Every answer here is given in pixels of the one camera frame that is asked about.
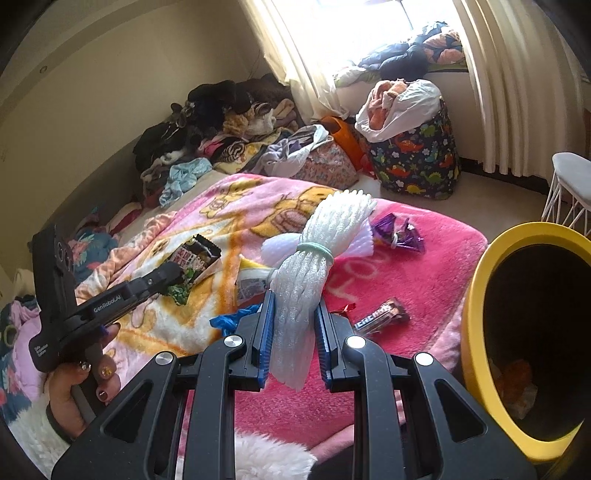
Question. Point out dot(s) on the orange bag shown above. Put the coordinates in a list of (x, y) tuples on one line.
[(346, 138)]

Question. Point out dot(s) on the dinosaur print bag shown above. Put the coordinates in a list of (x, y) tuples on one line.
[(415, 166)]

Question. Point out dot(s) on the red foil wrapper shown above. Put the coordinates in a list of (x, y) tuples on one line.
[(345, 310)]

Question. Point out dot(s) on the blue pink floral bedding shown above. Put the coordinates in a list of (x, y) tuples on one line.
[(23, 360)]

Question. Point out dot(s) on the cream curtain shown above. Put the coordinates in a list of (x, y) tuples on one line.
[(517, 83), (295, 50)]

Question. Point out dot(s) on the person's left hand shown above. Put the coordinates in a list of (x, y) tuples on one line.
[(64, 397)]

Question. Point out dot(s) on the yellow round bin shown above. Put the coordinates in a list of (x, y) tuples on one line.
[(475, 323)]

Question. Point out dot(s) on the white plastic bag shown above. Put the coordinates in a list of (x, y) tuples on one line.
[(415, 101)]

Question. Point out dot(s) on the pink printed blanket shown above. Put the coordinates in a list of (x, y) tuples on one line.
[(415, 286)]

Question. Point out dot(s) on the person's left forearm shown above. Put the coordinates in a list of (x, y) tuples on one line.
[(32, 443)]

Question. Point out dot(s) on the brown chocolate bar wrapper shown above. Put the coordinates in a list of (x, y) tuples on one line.
[(381, 316)]

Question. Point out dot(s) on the pile of dark clothes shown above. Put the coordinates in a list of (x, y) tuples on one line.
[(203, 115)]

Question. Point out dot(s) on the green elastic band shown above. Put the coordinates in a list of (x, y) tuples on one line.
[(314, 249)]

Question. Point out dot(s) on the dark blue floral quilt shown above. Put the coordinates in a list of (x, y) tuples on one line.
[(406, 57)]

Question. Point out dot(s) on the white fluffy clothing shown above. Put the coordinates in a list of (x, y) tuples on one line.
[(272, 457)]

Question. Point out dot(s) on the black green snack packet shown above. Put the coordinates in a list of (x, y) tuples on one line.
[(196, 258)]

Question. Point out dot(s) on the purple foil wrapper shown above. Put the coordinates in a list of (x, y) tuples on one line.
[(392, 230)]

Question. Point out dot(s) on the light blue cloth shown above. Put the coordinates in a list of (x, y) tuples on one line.
[(184, 177)]

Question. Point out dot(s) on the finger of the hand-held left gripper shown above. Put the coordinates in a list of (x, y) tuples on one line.
[(159, 277)]

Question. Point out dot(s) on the peach clothes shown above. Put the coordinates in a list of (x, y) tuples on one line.
[(383, 115)]

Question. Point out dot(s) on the orange crumpled wrapper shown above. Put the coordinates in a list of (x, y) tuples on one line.
[(517, 376)]

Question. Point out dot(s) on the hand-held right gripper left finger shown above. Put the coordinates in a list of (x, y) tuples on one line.
[(267, 332)]

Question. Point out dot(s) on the white foam net bundle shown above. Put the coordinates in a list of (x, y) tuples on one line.
[(300, 295)]

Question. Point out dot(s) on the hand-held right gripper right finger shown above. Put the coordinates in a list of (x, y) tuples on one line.
[(323, 341)]

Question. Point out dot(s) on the white yellow packet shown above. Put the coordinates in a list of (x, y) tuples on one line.
[(249, 286)]

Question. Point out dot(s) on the white lilac garment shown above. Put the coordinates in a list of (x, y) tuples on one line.
[(281, 154)]

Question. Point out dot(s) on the blue rubber glove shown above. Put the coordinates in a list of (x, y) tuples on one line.
[(226, 323)]

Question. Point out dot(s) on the floral fabric pouch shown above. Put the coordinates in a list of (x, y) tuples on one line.
[(328, 166)]

